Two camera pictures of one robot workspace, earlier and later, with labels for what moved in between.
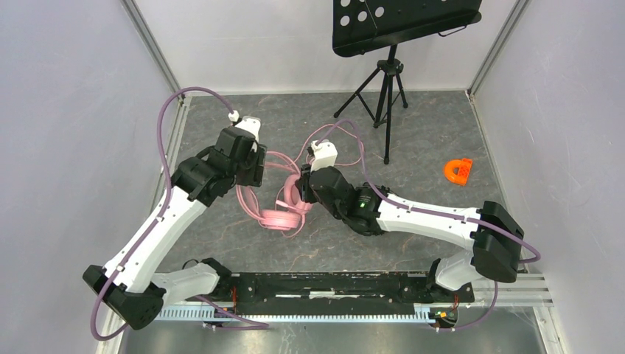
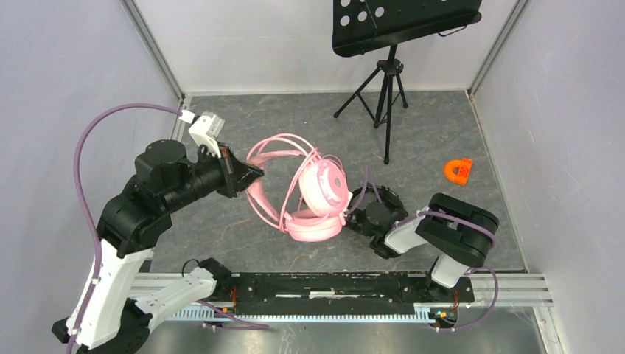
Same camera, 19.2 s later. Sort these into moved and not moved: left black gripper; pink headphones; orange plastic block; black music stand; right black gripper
Moved: right black gripper; left black gripper; pink headphones
Not moved: black music stand; orange plastic block
